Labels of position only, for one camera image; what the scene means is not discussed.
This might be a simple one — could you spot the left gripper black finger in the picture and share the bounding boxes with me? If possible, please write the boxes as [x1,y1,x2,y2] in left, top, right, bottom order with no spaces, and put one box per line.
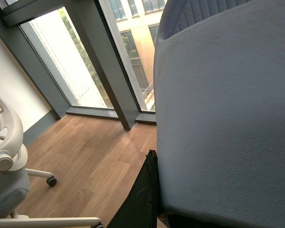
[107,150,159,228]

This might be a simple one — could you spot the light blue slide sandal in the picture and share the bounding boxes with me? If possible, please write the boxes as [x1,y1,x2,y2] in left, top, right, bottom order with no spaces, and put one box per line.
[153,0,285,228]

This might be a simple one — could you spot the white grey office chair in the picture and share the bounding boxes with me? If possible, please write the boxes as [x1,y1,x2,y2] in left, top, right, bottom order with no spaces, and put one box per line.
[0,98,103,228]

